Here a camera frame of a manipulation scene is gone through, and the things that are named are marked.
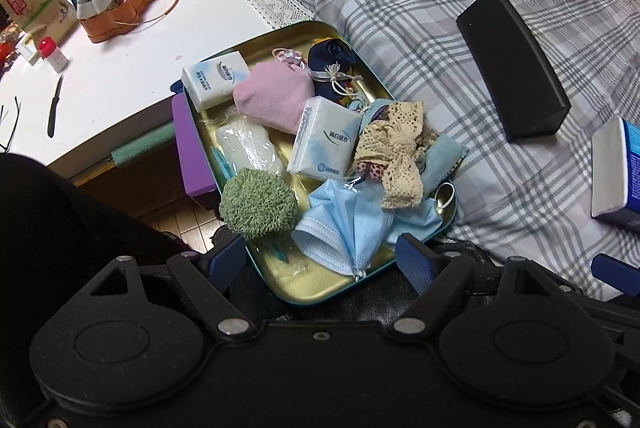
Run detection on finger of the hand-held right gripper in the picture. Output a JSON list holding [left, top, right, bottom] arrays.
[[591, 253, 640, 299]]

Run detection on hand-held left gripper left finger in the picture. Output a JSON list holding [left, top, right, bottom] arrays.
[[65, 234, 253, 340]]

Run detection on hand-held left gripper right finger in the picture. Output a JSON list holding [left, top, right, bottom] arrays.
[[387, 233, 586, 341]]

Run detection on green knitted ball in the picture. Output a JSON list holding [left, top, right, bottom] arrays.
[[219, 167, 296, 239]]

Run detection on blue face mask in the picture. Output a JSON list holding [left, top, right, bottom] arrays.
[[290, 178, 457, 281]]

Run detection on large blue tissue pack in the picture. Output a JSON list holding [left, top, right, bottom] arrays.
[[590, 115, 640, 231]]

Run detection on clear white packet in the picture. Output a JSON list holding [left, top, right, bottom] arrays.
[[214, 111, 288, 181]]

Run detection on small white tissue pack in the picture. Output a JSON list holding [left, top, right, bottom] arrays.
[[286, 97, 363, 181], [181, 51, 251, 113]]

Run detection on pink cloth pouch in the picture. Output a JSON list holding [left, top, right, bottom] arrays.
[[232, 48, 316, 136]]

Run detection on dark cloth pouch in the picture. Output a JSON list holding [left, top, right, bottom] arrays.
[[306, 36, 366, 102]]

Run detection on purple box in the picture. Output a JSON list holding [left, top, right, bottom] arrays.
[[171, 94, 221, 209]]

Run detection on green foam tube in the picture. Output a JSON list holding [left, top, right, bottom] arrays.
[[110, 122, 177, 169]]

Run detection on black triangular glasses case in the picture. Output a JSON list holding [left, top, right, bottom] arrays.
[[456, 0, 572, 143]]

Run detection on orange leather organizer tray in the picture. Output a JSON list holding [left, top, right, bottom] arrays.
[[75, 0, 160, 44]]

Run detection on red cap white bottle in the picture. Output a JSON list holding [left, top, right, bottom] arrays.
[[38, 36, 69, 72]]

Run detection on small white holder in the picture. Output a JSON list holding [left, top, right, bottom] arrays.
[[15, 32, 41, 66]]

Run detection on black handled knife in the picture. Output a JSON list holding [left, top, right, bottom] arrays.
[[46, 75, 65, 139]]

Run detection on black frame eyeglasses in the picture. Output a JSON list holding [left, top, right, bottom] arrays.
[[0, 96, 22, 155]]

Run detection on thin wire loop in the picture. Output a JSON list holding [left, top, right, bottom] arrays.
[[115, 0, 182, 29]]

